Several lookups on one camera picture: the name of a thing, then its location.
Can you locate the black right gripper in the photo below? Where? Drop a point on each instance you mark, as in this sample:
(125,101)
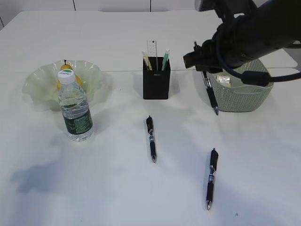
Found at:
(204,57)

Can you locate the yellow pear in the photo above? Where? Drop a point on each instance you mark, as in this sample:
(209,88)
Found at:
(66,66)

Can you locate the yellow utility knife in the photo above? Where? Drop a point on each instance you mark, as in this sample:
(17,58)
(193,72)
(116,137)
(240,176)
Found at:
(146,60)

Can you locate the black pen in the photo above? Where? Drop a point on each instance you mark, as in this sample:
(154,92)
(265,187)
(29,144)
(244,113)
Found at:
(207,83)
(150,130)
(210,183)

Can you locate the green wavy glass plate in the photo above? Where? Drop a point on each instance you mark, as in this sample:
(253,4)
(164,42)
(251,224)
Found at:
(41,85)

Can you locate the clear plastic ruler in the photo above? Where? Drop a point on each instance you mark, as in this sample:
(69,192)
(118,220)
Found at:
(152,50)

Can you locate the green plastic woven basket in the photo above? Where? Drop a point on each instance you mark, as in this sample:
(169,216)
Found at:
(239,97)

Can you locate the yellow white waste paper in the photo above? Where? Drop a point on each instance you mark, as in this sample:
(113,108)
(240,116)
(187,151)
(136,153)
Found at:
(224,80)

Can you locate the green utility knife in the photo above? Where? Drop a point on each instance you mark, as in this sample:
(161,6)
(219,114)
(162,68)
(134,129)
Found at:
(165,59)

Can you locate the black square pen holder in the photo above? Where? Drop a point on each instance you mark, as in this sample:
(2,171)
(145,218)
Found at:
(156,82)

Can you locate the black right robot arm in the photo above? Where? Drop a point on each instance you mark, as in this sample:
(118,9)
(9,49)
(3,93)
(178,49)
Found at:
(247,32)

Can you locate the clear plastic water bottle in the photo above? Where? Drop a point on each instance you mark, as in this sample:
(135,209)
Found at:
(74,107)

